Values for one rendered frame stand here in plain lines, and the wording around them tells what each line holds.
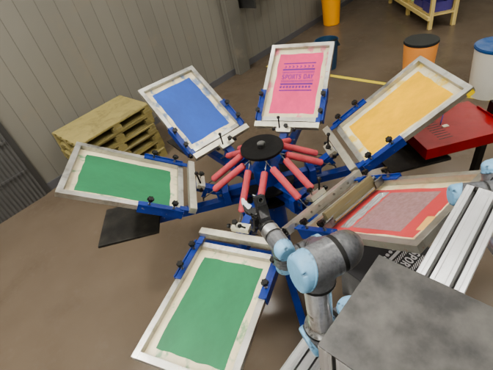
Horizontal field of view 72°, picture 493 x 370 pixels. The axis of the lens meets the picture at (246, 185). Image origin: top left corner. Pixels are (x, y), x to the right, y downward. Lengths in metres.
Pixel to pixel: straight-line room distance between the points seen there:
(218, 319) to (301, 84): 2.13
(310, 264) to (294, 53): 2.69
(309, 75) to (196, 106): 1.06
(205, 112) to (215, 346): 2.00
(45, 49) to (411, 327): 5.07
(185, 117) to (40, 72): 2.63
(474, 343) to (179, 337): 1.57
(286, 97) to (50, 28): 3.30
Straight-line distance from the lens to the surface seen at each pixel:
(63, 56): 5.38
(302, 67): 3.32
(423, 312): 0.76
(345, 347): 0.71
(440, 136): 2.86
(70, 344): 3.66
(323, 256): 0.97
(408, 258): 2.19
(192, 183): 2.54
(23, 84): 5.26
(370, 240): 1.62
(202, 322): 2.04
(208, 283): 2.17
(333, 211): 1.94
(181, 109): 3.19
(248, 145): 2.47
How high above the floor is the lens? 2.68
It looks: 40 degrees down
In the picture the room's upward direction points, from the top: 14 degrees counter-clockwise
